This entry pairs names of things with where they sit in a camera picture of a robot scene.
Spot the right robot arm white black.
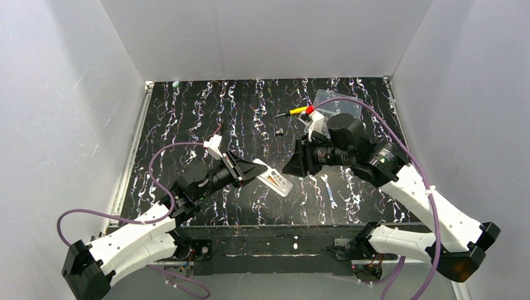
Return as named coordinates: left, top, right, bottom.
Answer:
left=282, top=108, right=501, bottom=283

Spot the aluminium frame rail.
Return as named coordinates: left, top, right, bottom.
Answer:
left=76, top=82, right=155, bottom=300

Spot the white remote control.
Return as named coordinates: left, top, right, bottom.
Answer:
left=253, top=159, right=293, bottom=198

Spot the yellow handled screwdriver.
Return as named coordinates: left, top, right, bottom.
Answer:
left=276, top=106, right=308, bottom=118

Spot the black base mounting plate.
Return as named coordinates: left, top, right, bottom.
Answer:
left=177, top=225, right=364, bottom=276

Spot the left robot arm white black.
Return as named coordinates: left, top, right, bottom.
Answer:
left=62, top=152, right=271, bottom=299

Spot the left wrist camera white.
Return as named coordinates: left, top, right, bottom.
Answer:
left=202, top=134, right=223, bottom=160

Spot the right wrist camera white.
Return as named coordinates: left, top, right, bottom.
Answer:
left=298, top=106, right=325, bottom=141

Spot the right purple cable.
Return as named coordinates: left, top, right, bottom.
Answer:
left=312, top=96, right=441, bottom=300

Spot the silver open-end wrench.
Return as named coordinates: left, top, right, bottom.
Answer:
left=321, top=174, right=338, bottom=209

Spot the remote battery cover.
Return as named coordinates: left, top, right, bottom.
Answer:
left=266, top=171, right=293, bottom=198

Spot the clear plastic screw box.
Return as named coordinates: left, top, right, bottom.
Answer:
left=312, top=89, right=363, bottom=119

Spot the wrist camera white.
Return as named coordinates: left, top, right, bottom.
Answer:
left=202, top=134, right=223, bottom=160
left=298, top=106, right=325, bottom=141

